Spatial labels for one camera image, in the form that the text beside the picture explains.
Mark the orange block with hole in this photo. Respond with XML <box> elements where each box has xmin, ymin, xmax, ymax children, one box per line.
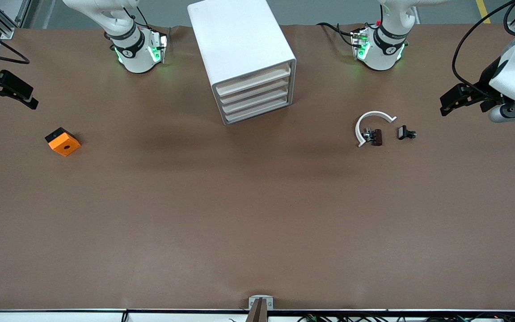
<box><xmin>45</xmin><ymin>127</ymin><xmax>81</xmax><ymax>157</ymax></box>

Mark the dark brown small connector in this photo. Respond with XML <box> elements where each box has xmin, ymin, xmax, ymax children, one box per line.
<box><xmin>363</xmin><ymin>128</ymin><xmax>384</xmax><ymax>147</ymax></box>

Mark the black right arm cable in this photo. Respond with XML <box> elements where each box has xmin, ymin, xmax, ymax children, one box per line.
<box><xmin>0</xmin><ymin>20</ymin><xmax>30</xmax><ymax>64</ymax></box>

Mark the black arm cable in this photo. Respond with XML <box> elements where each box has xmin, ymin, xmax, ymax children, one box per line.
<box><xmin>452</xmin><ymin>0</ymin><xmax>515</xmax><ymax>90</ymax></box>
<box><xmin>0</xmin><ymin>20</ymin><xmax>30</xmax><ymax>64</ymax></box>

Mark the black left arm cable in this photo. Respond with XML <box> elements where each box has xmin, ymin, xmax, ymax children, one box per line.
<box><xmin>452</xmin><ymin>0</ymin><xmax>515</xmax><ymax>90</ymax></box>

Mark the white curved plastic ring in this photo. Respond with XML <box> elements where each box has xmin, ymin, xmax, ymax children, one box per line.
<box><xmin>355</xmin><ymin>110</ymin><xmax>397</xmax><ymax>148</ymax></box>

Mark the black base cable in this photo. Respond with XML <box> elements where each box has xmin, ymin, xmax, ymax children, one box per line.
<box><xmin>123</xmin><ymin>5</ymin><xmax>151</xmax><ymax>30</ymax></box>
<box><xmin>317</xmin><ymin>21</ymin><xmax>361</xmax><ymax>47</ymax></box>

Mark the white table edge rail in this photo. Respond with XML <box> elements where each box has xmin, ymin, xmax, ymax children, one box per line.
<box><xmin>0</xmin><ymin>309</ymin><xmax>515</xmax><ymax>322</ymax></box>

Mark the black cable bundle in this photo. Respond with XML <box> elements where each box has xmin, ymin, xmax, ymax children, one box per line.
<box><xmin>297</xmin><ymin>313</ymin><xmax>515</xmax><ymax>322</ymax></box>

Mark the grey metal table bracket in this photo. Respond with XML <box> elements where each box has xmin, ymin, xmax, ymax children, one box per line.
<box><xmin>248</xmin><ymin>295</ymin><xmax>274</xmax><ymax>310</ymax></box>

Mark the brown post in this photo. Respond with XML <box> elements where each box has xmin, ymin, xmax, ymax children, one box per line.
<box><xmin>246</xmin><ymin>298</ymin><xmax>268</xmax><ymax>322</ymax></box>

